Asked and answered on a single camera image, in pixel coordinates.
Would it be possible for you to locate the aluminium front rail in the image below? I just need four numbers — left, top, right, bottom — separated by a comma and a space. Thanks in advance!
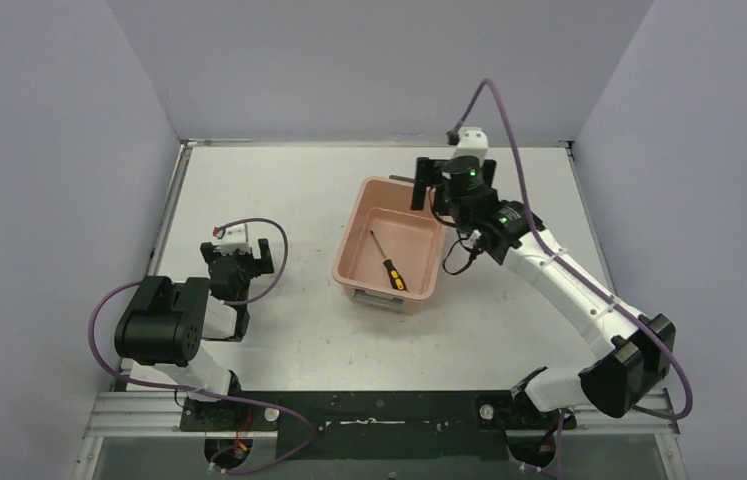
84, 391, 680, 438

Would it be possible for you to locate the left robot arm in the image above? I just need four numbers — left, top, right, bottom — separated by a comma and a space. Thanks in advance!
114, 235, 275, 431

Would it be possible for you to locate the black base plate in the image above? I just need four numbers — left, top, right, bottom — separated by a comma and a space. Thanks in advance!
177, 390, 577, 467

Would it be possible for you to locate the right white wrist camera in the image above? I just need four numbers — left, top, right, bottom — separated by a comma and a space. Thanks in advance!
447, 126, 489, 163

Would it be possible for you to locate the black yellow screwdriver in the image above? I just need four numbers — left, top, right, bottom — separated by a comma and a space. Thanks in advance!
369, 230, 407, 292

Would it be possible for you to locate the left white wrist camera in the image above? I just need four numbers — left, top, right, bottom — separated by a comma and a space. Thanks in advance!
213, 224, 251, 255

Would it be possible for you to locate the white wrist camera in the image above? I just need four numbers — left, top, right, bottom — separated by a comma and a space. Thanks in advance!
213, 224, 251, 255
447, 126, 489, 163

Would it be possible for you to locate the pink plastic bin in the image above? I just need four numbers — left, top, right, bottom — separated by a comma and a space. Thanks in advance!
332, 177, 446, 314

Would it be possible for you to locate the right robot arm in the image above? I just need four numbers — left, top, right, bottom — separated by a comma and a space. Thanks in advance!
411, 156, 676, 429

